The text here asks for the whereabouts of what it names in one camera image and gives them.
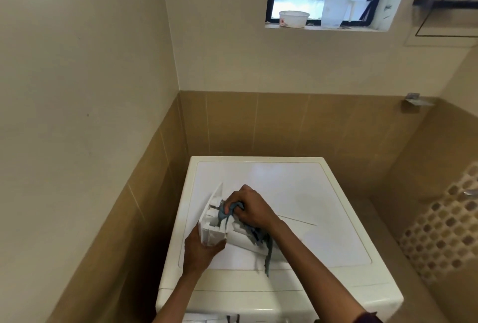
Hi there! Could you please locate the person's left hand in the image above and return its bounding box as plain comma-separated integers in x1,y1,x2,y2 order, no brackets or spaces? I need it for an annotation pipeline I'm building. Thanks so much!
182,227,228,278

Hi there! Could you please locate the person's right hand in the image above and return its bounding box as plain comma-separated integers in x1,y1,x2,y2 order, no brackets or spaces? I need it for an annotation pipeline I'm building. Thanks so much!
224,184,285,233

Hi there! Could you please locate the white detergent drawer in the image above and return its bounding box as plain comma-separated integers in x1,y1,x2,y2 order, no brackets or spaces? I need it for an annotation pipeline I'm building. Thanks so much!
199,182,318,260

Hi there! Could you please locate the blue cloth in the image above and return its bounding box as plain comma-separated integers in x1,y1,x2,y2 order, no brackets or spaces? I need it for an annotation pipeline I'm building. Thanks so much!
216,201,274,278

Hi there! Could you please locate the white washing machine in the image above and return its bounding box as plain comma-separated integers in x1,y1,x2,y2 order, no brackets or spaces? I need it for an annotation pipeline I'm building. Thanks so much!
154,155,405,323

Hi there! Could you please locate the person's right forearm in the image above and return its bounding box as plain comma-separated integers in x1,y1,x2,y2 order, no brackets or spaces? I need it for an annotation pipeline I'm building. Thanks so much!
268,219,371,323

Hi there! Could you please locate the person's left forearm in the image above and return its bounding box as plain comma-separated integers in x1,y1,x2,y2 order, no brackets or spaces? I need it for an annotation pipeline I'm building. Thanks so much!
152,269,211,323

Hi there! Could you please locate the person's dark patterned right sleeve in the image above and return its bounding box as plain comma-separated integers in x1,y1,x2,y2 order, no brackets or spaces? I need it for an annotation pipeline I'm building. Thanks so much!
352,311,384,323

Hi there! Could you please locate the white container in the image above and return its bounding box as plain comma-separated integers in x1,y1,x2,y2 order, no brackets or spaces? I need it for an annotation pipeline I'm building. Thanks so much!
278,10,311,29

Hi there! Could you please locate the translucent plastic jug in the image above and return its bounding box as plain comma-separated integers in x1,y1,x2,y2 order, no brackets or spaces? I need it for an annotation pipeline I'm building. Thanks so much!
321,0,356,30

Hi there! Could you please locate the grey wall shelf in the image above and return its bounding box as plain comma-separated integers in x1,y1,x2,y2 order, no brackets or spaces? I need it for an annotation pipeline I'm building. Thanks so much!
404,92,436,108

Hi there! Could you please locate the black wall towel rack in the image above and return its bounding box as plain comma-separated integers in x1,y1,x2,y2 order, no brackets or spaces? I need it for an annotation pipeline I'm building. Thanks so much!
411,0,478,38

